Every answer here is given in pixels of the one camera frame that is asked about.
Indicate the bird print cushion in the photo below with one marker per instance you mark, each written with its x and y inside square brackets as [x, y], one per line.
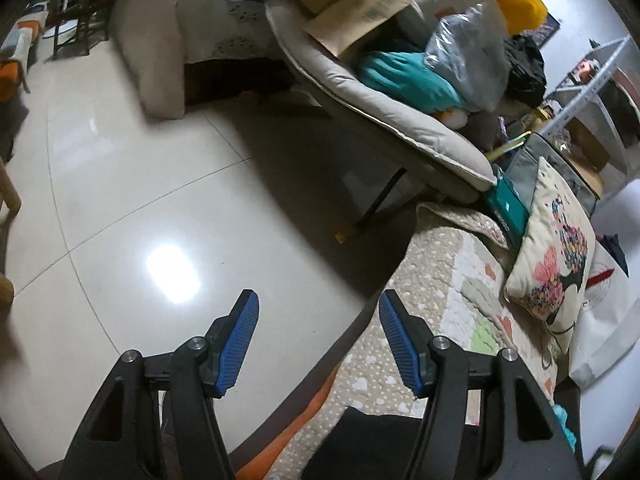
[552, 255]

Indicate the clear plastic bag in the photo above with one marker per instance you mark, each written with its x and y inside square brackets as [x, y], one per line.
[467, 55]

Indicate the white shopping bag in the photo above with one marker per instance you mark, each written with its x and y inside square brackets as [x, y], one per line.
[602, 320]

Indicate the beige covered table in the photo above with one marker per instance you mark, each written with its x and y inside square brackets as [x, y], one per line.
[195, 35]

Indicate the beige padded lounge chair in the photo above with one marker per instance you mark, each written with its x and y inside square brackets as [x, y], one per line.
[370, 95]

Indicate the grey storage bag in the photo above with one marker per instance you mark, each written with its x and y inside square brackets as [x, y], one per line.
[555, 165]

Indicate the white metal shelf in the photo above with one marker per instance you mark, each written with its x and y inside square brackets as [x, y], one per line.
[595, 90]

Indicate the orange sofa underlay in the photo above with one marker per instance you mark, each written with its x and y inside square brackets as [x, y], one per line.
[295, 425]

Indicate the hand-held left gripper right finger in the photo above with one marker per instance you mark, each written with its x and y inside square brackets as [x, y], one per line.
[400, 345]

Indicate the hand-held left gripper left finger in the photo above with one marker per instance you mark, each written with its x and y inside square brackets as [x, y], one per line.
[239, 345]

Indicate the teal pillow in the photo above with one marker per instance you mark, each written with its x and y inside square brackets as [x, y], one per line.
[405, 80]

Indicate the black pants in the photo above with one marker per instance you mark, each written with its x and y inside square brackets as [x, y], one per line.
[395, 452]

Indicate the teal flat box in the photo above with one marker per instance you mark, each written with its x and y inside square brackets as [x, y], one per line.
[510, 205]

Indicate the dark wooden chair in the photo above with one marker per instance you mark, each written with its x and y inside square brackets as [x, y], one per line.
[77, 5]

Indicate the beige quilted sofa cover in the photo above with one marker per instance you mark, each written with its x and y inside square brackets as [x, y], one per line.
[440, 310]

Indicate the black bag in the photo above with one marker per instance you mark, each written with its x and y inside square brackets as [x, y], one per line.
[526, 70]

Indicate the cardboard box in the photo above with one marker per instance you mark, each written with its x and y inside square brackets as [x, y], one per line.
[360, 5]

